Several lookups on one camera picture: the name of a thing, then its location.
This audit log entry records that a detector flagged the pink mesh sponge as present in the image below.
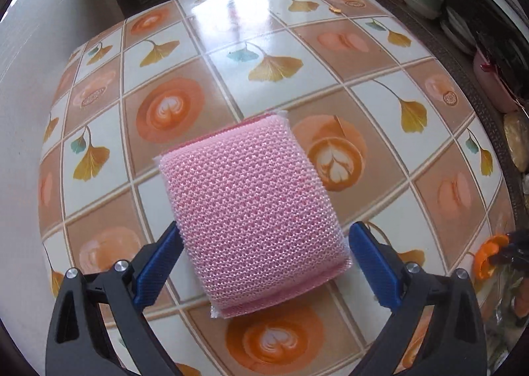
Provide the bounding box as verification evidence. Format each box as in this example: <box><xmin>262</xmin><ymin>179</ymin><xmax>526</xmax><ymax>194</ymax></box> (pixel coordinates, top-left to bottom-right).
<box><xmin>154</xmin><ymin>109</ymin><xmax>353</xmax><ymax>319</ymax></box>

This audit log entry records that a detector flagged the pale green ceramic bowl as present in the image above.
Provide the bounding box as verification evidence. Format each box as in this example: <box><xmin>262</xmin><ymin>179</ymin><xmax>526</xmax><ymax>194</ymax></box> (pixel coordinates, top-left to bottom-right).
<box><xmin>403</xmin><ymin>0</ymin><xmax>445</xmax><ymax>20</ymax></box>

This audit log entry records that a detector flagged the stack of white plates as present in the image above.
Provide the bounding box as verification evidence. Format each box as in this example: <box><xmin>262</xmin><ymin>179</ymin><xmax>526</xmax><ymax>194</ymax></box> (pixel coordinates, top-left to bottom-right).
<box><xmin>440</xmin><ymin>8</ymin><xmax>478</xmax><ymax>56</ymax></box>

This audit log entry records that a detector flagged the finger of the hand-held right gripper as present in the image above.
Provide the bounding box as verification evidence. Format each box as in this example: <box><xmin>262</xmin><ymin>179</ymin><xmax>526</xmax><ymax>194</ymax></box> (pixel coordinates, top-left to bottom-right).
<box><xmin>494</xmin><ymin>230</ymin><xmax>528</xmax><ymax>268</ymax></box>

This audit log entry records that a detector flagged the pile of kitchen utensils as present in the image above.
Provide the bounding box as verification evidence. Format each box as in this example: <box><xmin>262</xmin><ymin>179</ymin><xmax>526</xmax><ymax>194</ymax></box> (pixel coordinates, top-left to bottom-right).
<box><xmin>475</xmin><ymin>29</ymin><xmax>525</xmax><ymax>100</ymax></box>

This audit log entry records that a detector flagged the tile-patterned tablecloth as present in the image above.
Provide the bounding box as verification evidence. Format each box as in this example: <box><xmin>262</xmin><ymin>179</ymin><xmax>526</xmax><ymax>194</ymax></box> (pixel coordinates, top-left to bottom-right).
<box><xmin>37</xmin><ymin>0</ymin><xmax>517</xmax><ymax>376</ymax></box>

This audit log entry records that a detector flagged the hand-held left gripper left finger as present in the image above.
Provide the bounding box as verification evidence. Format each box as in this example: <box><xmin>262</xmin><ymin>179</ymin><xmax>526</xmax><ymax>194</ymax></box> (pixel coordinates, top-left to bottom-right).
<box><xmin>45</xmin><ymin>221</ymin><xmax>185</xmax><ymax>376</ymax></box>

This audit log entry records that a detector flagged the pink plastic basin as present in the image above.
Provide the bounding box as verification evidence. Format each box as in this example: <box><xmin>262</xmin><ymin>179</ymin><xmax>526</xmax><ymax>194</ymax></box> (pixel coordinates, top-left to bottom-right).
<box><xmin>473</xmin><ymin>45</ymin><xmax>527</xmax><ymax>114</ymax></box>

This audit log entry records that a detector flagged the clear bag of pale noodles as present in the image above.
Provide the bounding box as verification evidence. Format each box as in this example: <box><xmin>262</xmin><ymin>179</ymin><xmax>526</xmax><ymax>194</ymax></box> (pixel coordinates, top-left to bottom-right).
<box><xmin>502</xmin><ymin>111</ymin><xmax>529</xmax><ymax>172</ymax></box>

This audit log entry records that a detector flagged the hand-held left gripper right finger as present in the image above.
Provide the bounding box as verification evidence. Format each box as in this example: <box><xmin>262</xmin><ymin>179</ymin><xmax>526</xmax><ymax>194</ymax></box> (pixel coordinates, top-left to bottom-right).
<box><xmin>348</xmin><ymin>221</ymin><xmax>491</xmax><ymax>376</ymax></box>

